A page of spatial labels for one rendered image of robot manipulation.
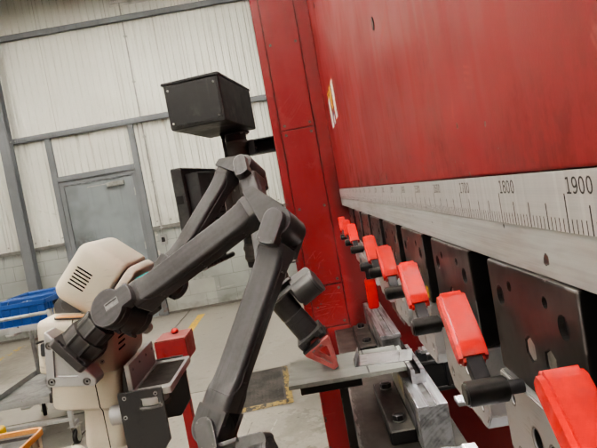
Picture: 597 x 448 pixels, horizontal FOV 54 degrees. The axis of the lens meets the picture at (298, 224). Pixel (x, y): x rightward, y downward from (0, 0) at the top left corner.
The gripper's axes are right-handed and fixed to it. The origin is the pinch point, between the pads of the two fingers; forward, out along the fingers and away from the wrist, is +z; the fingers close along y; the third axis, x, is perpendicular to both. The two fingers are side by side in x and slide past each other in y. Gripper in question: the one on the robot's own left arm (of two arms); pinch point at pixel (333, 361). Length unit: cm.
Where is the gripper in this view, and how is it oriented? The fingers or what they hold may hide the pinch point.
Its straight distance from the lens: 140.5
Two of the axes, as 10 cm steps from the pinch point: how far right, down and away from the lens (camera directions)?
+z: 6.5, 7.6, 0.3
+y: 0.0, -0.4, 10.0
